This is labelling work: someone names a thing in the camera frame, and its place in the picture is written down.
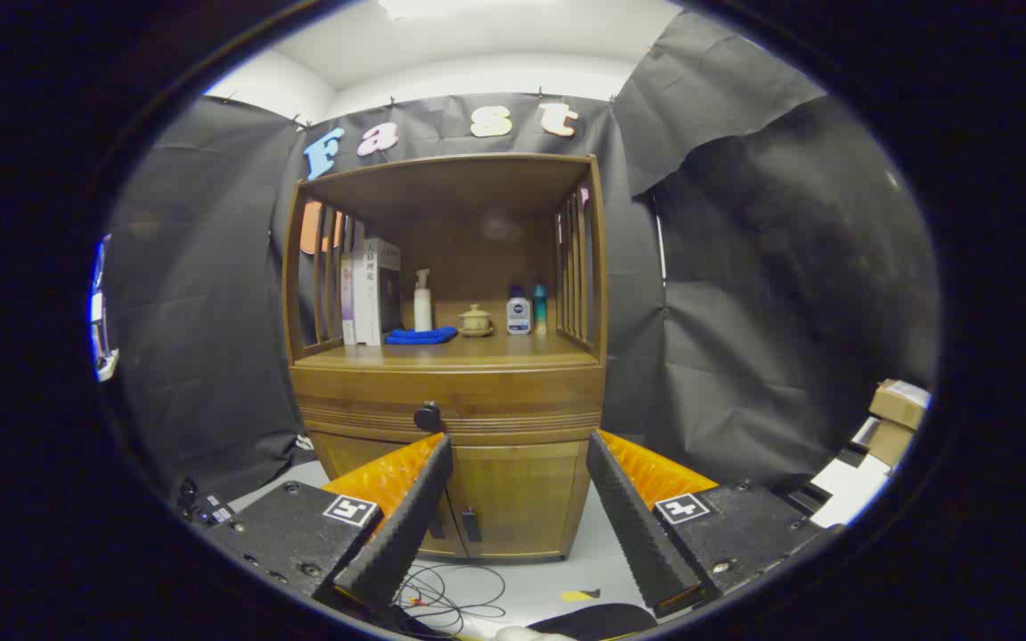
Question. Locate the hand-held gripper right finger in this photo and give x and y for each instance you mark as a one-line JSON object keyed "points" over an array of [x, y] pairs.
{"points": [[633, 525]]}

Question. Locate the wooden countertop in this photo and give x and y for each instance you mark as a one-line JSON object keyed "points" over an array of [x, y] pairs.
{"points": [[477, 349]]}

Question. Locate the thin purple book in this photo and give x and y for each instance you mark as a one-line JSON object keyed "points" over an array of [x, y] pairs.
{"points": [[347, 298]]}

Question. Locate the teal bottle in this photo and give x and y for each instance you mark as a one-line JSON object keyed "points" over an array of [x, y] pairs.
{"points": [[540, 310]]}

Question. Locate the blue folded cloth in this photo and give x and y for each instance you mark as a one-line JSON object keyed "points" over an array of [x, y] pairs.
{"points": [[421, 336]]}

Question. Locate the white rounded object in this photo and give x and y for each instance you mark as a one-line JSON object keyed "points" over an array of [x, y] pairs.
{"points": [[522, 634]]}

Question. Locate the brown wooden cabinet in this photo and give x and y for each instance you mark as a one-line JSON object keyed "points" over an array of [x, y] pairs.
{"points": [[460, 178]]}

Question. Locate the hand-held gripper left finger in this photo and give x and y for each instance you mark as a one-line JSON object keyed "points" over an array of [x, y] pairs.
{"points": [[406, 525]]}

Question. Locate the white pump bottle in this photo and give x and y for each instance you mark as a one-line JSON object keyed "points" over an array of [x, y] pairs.
{"points": [[422, 307]]}

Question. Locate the white and blue device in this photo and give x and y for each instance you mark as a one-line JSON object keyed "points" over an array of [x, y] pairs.
{"points": [[101, 312]]}

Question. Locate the white flat board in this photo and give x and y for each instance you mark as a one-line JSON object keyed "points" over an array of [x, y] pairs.
{"points": [[851, 488]]}

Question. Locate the yellow tape piece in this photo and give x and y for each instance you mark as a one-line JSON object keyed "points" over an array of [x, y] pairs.
{"points": [[581, 594]]}

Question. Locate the beige lidded teacup with saucer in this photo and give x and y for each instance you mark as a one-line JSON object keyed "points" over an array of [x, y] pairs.
{"points": [[476, 320]]}

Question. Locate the ceiling light panel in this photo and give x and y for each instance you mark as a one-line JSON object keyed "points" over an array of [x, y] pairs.
{"points": [[428, 7]]}

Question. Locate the black power strip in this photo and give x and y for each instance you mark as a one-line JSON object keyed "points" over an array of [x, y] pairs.
{"points": [[201, 509]]}

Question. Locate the black round drawer knob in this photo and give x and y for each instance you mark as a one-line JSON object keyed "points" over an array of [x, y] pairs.
{"points": [[427, 417]]}

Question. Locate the wooden drawer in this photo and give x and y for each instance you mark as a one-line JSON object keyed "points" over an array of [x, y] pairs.
{"points": [[513, 396]]}

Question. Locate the thick white book dark cover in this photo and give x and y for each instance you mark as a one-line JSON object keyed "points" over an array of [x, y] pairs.
{"points": [[379, 289]]}

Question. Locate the white lotion bottle blue cap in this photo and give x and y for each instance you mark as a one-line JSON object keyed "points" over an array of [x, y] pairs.
{"points": [[518, 316]]}

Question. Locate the dark rounded shape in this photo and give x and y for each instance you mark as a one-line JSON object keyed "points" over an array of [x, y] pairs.
{"points": [[598, 620]]}

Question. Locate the cardboard box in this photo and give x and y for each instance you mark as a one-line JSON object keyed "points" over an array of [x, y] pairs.
{"points": [[900, 402], [889, 441]]}

